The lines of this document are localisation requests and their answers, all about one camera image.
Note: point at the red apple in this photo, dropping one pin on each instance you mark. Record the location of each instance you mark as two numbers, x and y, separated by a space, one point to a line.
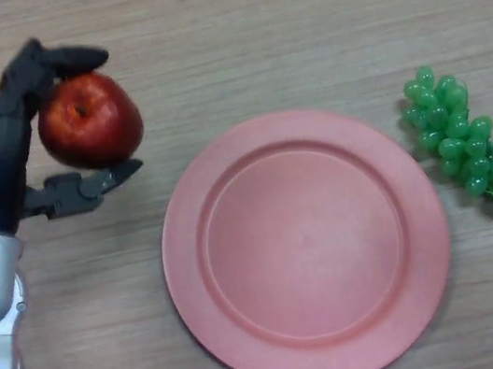
90 125

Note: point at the pink round plate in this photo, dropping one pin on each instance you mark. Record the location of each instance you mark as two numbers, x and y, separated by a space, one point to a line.
307 250

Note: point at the green grape bunch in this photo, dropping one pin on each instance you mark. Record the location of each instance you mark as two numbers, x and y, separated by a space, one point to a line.
453 131

